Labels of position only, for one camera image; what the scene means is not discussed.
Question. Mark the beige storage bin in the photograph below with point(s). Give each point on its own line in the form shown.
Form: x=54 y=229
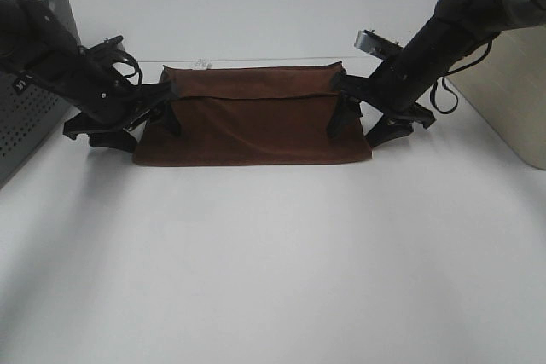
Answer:
x=507 y=89

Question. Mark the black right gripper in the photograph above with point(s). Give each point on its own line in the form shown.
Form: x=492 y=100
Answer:
x=392 y=125

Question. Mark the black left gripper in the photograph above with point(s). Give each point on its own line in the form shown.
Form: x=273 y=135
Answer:
x=108 y=118

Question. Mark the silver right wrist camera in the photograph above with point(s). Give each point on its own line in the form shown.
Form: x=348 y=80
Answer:
x=371 y=43

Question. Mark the grey perforated plastic basket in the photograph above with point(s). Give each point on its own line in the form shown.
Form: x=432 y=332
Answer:
x=28 y=112

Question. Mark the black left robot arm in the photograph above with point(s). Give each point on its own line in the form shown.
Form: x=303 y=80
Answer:
x=103 y=82

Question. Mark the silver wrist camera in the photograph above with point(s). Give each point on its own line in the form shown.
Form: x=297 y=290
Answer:
x=114 y=51
x=371 y=43

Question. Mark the brown towel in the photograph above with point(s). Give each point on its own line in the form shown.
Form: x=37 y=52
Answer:
x=252 y=116

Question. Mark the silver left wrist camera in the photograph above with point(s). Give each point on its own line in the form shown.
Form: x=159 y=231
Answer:
x=114 y=51

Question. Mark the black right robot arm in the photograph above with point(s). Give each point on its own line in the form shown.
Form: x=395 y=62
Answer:
x=456 y=29

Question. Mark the white towel label tag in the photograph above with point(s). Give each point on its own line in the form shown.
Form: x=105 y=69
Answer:
x=202 y=64

